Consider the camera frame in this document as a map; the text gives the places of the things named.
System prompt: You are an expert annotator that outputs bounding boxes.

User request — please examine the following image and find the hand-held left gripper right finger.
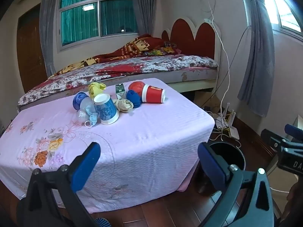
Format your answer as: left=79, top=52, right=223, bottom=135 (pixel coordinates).
left=198, top=142, right=280, bottom=227

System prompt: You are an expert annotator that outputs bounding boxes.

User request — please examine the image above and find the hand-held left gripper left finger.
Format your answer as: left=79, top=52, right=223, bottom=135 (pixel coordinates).
left=16, top=142, right=101, bottom=227

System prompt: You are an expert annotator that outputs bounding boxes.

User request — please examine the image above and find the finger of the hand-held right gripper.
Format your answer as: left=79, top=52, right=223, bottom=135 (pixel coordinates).
left=284, top=124, right=303, bottom=145
left=260, top=129, right=288, bottom=156

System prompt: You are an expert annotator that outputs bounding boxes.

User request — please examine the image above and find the black trash bin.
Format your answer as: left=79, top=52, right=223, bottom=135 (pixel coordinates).
left=208, top=141, right=247, bottom=172

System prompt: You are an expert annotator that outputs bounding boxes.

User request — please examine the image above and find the blue face mask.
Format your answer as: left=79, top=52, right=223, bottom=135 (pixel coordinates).
left=84, top=105, right=99, bottom=128

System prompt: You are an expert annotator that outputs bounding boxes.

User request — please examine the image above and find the blue patterned paper cup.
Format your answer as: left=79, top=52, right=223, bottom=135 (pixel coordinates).
left=93, top=93, right=119, bottom=125

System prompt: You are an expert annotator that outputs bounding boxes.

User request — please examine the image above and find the clear plastic cup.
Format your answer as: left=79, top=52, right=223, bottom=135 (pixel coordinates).
left=76, top=97, right=97, bottom=123

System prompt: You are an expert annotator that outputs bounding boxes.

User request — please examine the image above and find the blue plastic bowl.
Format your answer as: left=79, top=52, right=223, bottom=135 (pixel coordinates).
left=73, top=91, right=90, bottom=110

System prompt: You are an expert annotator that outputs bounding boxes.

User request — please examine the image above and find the beige paper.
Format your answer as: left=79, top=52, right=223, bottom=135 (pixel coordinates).
left=113, top=99, right=134, bottom=113

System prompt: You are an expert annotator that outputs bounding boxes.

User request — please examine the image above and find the yellow bag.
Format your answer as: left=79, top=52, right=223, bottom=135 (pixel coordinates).
left=88, top=82, right=106, bottom=98

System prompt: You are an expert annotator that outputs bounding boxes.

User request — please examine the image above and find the green and white carton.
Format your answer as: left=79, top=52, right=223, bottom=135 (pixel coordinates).
left=115, top=84, right=127, bottom=101

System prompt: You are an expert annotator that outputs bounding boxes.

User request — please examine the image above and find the red paper cup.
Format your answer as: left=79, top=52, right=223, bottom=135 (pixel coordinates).
left=141, top=84, right=166, bottom=104

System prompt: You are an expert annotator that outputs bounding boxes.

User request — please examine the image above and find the red mesh bag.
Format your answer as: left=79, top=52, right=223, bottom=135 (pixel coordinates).
left=128, top=81, right=145, bottom=95

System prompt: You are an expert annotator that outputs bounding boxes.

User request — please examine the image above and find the person's right hand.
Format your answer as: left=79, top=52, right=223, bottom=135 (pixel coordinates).
left=286, top=182, right=303, bottom=220

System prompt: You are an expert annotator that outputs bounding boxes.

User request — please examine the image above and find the white flat modem box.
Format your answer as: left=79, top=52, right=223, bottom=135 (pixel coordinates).
left=227, top=126, right=240, bottom=140

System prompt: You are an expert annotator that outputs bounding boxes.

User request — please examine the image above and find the white router with antennas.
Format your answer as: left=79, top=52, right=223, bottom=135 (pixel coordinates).
left=216, top=102, right=237, bottom=126

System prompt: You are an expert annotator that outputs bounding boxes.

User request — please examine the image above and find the blue striped cloth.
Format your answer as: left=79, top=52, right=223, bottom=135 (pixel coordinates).
left=96, top=218, right=112, bottom=227

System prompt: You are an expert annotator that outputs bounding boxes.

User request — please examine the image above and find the pink floral tablecloth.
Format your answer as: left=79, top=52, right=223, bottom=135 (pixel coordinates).
left=0, top=78, right=215, bottom=214

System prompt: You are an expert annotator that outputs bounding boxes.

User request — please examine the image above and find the grey curtain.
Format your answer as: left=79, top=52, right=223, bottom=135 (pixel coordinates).
left=130, top=0, right=155, bottom=36
left=237, top=0, right=276, bottom=118
left=39, top=0, right=60, bottom=76

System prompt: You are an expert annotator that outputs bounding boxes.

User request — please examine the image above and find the bed with floral sheet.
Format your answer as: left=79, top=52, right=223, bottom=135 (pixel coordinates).
left=17, top=55, right=219, bottom=113

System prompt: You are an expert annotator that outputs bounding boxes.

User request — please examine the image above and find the bright side window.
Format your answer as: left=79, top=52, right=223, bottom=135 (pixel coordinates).
left=262, top=0, right=303, bottom=35

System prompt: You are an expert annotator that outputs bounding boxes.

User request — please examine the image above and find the colourful printed pillow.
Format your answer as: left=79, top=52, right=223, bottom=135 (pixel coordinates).
left=151, top=41, right=181, bottom=55

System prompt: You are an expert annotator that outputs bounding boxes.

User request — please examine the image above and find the red patterned blanket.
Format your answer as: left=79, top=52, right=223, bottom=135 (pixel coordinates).
left=51, top=33, right=183, bottom=76

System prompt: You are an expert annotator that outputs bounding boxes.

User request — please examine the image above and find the brown wooden door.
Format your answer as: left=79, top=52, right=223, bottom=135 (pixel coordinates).
left=16, top=3, right=49, bottom=94

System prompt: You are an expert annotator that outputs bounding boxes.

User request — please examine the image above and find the window with green curtain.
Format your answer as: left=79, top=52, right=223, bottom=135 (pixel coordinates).
left=57, top=0, right=140, bottom=52

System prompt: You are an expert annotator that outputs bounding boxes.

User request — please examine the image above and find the white cable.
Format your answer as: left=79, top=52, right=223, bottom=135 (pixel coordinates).
left=196, top=0, right=232, bottom=142

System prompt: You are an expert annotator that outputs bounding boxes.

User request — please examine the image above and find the thin black cable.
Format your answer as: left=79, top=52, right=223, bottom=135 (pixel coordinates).
left=214, top=26, right=252, bottom=100

